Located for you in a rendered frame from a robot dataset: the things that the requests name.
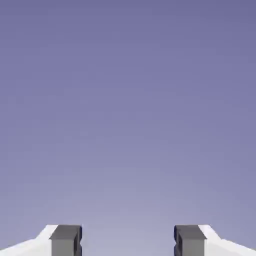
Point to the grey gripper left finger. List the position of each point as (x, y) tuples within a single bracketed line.
[(64, 240)]

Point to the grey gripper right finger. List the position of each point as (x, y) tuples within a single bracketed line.
[(191, 240)]

